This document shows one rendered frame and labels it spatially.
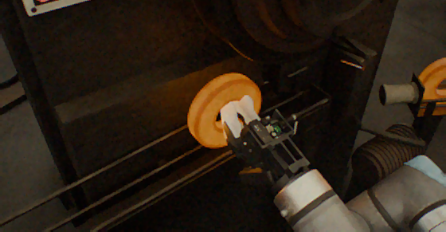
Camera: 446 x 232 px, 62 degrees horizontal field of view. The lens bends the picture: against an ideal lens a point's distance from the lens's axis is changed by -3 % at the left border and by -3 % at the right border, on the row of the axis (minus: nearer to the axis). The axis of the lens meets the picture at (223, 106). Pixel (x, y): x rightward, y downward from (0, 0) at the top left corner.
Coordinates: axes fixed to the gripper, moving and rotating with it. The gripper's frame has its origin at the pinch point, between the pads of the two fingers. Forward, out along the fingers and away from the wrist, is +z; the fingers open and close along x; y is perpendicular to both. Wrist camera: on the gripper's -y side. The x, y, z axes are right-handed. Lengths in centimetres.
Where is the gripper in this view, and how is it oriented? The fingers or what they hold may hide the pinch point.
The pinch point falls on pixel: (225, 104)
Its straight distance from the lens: 74.3
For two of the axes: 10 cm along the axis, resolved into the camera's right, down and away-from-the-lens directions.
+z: -5.4, -7.3, 4.2
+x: -8.3, 3.6, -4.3
